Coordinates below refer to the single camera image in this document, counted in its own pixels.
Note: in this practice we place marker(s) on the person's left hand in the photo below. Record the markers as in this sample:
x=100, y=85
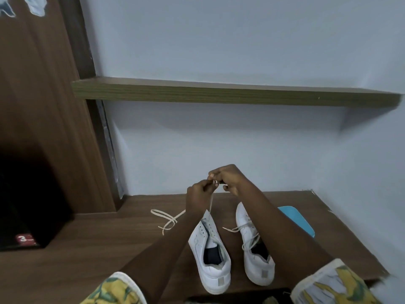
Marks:
x=199, y=197

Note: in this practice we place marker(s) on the person's right hand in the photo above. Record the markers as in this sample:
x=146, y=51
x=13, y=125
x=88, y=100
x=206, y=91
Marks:
x=231, y=178

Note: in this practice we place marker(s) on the cream shoelace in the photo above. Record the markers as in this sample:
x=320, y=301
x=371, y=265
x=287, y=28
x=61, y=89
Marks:
x=234, y=229
x=161, y=213

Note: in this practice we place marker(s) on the blue plastic basket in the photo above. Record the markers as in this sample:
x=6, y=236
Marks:
x=300, y=221

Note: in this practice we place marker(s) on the white sneaker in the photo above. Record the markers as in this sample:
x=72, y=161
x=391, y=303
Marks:
x=215, y=278
x=262, y=275

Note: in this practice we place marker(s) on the person's right forearm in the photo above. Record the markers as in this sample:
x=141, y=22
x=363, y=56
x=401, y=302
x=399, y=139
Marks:
x=284, y=234

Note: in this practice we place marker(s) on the person's left forearm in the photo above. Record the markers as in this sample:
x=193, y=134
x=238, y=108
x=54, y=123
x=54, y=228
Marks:
x=161, y=253

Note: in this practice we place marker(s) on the panda bear sticker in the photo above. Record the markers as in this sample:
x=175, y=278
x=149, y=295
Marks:
x=6, y=6

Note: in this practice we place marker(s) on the wooden wall shelf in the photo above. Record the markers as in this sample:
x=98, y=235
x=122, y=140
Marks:
x=221, y=93

